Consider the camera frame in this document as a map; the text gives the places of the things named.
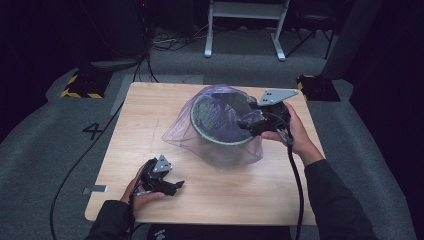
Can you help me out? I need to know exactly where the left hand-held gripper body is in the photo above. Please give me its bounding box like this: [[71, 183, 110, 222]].
[[139, 153, 174, 193]]

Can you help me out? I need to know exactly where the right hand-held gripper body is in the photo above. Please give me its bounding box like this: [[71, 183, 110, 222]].
[[249, 88, 300, 134]]

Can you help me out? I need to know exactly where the green plastic bin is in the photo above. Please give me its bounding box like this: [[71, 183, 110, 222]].
[[189, 90, 259, 169]]

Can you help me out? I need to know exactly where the purple plastic bag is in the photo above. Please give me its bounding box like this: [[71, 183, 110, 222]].
[[161, 84, 264, 171]]

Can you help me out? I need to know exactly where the person's left hand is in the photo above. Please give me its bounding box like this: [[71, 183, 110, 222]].
[[119, 163, 167, 212]]

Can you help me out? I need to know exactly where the person's right hand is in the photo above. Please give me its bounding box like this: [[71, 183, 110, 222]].
[[260, 101, 325, 167]]

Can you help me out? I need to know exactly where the black yellow striped base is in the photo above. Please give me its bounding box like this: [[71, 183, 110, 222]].
[[60, 68, 113, 100], [296, 74, 341, 102]]

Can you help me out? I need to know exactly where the grey tape strip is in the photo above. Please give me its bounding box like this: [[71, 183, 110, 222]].
[[82, 184, 109, 195]]

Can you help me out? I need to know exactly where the person's dark lap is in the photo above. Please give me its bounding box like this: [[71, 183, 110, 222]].
[[146, 223, 293, 240]]

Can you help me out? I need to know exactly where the black tripod stand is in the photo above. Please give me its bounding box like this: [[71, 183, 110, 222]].
[[285, 13, 336, 61]]

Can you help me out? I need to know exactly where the white metal stand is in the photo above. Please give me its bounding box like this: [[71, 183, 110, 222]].
[[204, 0, 291, 62]]

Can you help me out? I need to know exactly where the grey pillar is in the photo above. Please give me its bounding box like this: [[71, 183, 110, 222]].
[[321, 0, 384, 80]]

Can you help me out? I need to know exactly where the right hand-held gripper cable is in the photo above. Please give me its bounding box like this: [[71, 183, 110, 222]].
[[276, 128, 305, 240]]

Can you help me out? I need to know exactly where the long black floor cable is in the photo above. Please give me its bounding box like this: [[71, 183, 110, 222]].
[[49, 54, 149, 240]]

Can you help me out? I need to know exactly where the bundle of floor cables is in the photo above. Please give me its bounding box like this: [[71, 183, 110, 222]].
[[151, 24, 209, 52]]

